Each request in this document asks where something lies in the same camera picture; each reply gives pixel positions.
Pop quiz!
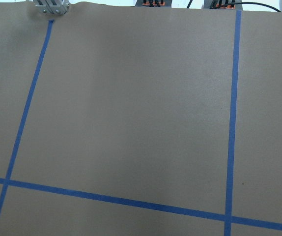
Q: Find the aluminium frame post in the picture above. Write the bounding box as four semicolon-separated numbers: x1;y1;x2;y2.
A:
33;0;70;15

